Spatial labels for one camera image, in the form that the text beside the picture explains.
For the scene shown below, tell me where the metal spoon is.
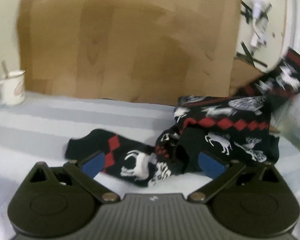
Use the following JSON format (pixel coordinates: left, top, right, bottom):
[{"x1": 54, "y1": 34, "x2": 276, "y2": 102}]
[{"x1": 1, "y1": 60, "x2": 11, "y2": 78}]

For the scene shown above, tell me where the white enamel mug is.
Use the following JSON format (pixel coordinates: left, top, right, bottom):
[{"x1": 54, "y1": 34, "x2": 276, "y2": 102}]
[{"x1": 0, "y1": 70, "x2": 26, "y2": 106}]

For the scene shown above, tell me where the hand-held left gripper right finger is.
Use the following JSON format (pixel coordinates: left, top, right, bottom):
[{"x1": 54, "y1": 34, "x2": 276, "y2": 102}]
[{"x1": 188, "y1": 151, "x2": 283, "y2": 203}]

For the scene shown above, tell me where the black patterned sock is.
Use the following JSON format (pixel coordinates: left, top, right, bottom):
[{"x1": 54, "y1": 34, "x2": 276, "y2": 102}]
[
  {"x1": 155, "y1": 126, "x2": 190, "y2": 176},
  {"x1": 174, "y1": 95, "x2": 280, "y2": 175},
  {"x1": 65, "y1": 128, "x2": 171, "y2": 187},
  {"x1": 234, "y1": 47, "x2": 300, "y2": 102}
]

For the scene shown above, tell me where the white charger cable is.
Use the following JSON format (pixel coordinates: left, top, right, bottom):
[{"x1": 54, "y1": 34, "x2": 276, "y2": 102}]
[{"x1": 248, "y1": 0, "x2": 272, "y2": 48}]

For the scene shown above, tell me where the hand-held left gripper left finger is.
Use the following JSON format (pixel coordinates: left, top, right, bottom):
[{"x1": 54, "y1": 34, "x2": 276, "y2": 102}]
[{"x1": 27, "y1": 152, "x2": 120, "y2": 203}]

